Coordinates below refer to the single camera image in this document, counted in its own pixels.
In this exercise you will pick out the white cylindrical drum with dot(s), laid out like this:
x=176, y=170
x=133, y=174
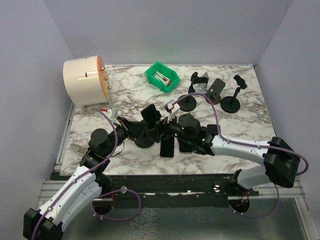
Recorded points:
x=86, y=80

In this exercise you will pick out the black front mounting rail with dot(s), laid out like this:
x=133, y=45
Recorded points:
x=171, y=191

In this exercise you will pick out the black clamp phone stand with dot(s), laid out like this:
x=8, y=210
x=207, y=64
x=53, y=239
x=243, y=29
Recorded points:
x=144, y=141

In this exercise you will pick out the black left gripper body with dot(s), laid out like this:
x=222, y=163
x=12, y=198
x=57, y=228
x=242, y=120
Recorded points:
x=124, y=127

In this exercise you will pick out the purple case phone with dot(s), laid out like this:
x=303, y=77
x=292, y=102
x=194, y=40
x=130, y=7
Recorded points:
x=213, y=129

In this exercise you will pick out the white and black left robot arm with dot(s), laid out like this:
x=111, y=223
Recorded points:
x=50, y=221

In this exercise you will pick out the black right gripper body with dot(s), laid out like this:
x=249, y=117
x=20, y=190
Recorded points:
x=172, y=128

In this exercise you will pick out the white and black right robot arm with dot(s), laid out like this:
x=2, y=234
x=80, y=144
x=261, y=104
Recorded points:
x=275, y=159

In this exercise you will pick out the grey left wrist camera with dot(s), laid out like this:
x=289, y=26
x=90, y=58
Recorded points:
x=113, y=113

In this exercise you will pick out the black front phone stand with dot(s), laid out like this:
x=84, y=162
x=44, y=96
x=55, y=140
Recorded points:
x=189, y=103

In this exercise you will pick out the silver folding phone stand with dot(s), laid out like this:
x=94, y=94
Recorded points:
x=200, y=83

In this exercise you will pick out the black round base phone stand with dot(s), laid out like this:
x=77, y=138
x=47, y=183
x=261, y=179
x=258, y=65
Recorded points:
x=230, y=104

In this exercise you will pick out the brown base phone stand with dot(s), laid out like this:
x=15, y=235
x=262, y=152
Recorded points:
x=214, y=91

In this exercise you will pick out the green plastic bin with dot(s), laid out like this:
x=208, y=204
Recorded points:
x=162, y=77

